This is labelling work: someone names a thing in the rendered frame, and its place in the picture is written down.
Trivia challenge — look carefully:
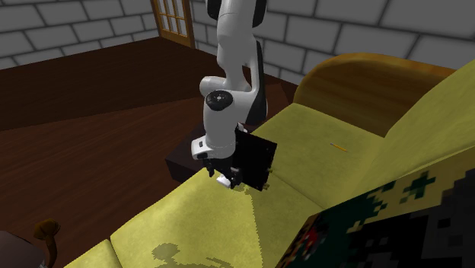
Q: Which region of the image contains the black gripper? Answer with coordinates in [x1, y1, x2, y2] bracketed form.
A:
[201, 149, 244, 190]

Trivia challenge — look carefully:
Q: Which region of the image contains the black square flat box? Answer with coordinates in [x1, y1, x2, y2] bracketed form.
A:
[233, 125, 279, 193]

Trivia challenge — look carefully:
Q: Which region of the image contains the dark robot stand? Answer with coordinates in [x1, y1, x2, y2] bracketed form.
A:
[164, 121, 261, 183]

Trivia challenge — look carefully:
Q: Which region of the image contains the yellow sofa with wooden arms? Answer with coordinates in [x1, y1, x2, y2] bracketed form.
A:
[62, 53, 475, 268]

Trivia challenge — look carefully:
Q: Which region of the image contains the wooden glazed door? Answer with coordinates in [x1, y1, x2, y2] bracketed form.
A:
[149, 0, 196, 49]

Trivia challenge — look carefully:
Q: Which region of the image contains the brown curved figure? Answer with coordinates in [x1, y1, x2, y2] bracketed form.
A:
[33, 218, 62, 268]

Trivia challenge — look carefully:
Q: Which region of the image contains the dark brown round object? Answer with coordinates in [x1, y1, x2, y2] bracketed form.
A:
[0, 230, 46, 268]

